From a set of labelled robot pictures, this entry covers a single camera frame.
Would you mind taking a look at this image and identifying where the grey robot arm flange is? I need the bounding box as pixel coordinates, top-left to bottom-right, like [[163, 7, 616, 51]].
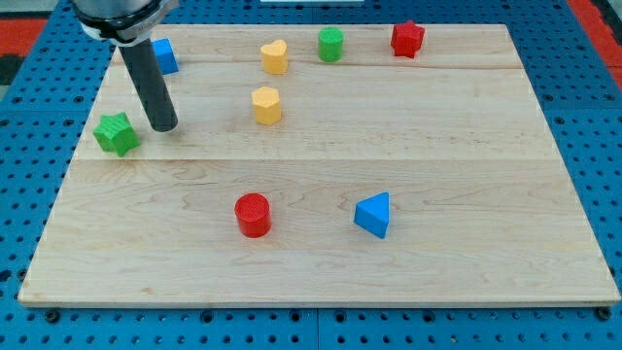
[[71, 0, 179, 47]]

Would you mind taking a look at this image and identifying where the blue triangle block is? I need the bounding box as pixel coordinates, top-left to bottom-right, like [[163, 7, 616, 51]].
[[353, 192, 390, 239]]

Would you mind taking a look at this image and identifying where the wooden board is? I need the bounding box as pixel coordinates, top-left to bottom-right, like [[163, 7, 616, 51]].
[[18, 24, 620, 308]]

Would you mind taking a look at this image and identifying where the red cylinder block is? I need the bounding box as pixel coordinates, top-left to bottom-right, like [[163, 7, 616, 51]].
[[234, 192, 272, 238]]

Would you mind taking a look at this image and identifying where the yellow hexagon block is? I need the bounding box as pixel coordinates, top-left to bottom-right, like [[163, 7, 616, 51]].
[[251, 87, 282, 125]]

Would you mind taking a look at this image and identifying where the yellow heart block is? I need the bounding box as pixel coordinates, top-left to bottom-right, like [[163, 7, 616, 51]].
[[260, 39, 289, 75]]

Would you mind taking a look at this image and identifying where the green cylinder block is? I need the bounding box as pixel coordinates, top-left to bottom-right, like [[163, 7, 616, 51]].
[[318, 26, 344, 62]]

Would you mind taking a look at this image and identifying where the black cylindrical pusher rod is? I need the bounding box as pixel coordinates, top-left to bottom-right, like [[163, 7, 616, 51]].
[[120, 39, 178, 132]]

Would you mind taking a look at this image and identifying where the red star block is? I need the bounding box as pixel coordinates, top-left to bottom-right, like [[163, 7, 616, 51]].
[[391, 20, 426, 58]]

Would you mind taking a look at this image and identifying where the blue cube block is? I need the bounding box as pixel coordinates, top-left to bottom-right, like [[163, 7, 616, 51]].
[[152, 38, 179, 75]]

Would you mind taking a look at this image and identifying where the green star block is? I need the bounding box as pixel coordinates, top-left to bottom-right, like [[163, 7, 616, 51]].
[[93, 112, 140, 158]]

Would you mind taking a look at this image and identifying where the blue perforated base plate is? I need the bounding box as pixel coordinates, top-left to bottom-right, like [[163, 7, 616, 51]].
[[1, 0, 621, 349]]

